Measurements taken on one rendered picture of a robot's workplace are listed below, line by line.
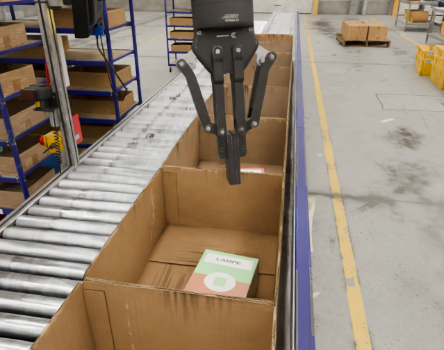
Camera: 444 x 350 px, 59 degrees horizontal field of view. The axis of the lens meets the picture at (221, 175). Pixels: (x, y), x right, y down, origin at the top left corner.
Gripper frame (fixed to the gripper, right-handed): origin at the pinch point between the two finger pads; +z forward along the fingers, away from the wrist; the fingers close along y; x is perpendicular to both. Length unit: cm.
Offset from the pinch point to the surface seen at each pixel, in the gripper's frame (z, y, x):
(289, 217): 29, 22, 40
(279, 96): 6, 40, 104
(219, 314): 22.1, -4.0, -3.7
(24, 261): 37, -50, 53
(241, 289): 26.5, 1.5, 7.8
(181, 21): -59, 44, 605
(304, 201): 26, 27, 42
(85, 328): 25.3, -24.2, 2.6
